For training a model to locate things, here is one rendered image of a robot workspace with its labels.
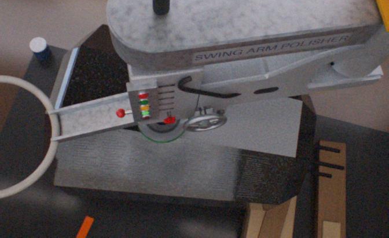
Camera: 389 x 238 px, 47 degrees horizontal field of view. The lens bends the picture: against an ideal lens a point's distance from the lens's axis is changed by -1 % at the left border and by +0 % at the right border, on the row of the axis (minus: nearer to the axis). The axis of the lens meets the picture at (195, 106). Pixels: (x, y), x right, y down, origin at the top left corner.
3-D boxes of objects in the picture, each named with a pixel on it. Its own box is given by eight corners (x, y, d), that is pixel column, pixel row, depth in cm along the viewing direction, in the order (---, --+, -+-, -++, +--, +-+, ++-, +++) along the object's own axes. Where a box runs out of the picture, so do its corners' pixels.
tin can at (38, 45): (52, 46, 285) (47, 37, 272) (50, 61, 281) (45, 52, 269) (36, 46, 284) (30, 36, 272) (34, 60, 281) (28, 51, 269)
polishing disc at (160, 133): (191, 96, 190) (191, 95, 189) (184, 145, 183) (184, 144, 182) (141, 88, 190) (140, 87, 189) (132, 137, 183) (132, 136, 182)
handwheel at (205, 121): (219, 103, 160) (224, 88, 146) (224, 130, 157) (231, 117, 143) (178, 109, 158) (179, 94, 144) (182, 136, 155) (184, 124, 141)
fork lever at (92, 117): (221, 65, 171) (219, 60, 166) (231, 113, 165) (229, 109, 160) (53, 105, 180) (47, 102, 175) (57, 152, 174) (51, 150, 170)
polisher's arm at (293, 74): (348, 47, 178) (413, -27, 132) (365, 101, 171) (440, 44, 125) (164, 72, 169) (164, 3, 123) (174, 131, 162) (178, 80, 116)
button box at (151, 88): (157, 110, 146) (156, 77, 119) (158, 119, 145) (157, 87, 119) (132, 114, 145) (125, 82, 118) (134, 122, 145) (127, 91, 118)
